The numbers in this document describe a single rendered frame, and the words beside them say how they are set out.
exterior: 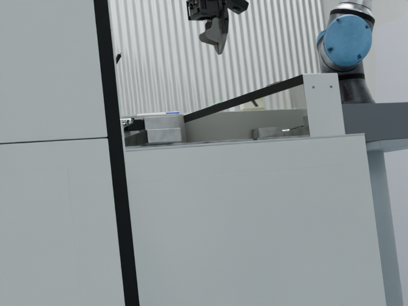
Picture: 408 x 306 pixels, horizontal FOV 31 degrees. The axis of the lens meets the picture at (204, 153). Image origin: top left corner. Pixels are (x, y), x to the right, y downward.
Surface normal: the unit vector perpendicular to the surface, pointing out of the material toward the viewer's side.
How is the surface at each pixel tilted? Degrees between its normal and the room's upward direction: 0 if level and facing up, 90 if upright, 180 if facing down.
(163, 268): 90
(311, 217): 90
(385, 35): 81
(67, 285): 90
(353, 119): 90
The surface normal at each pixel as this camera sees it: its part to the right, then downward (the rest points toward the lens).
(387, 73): -0.87, -0.10
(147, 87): 0.49, -0.11
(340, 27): -0.11, 0.04
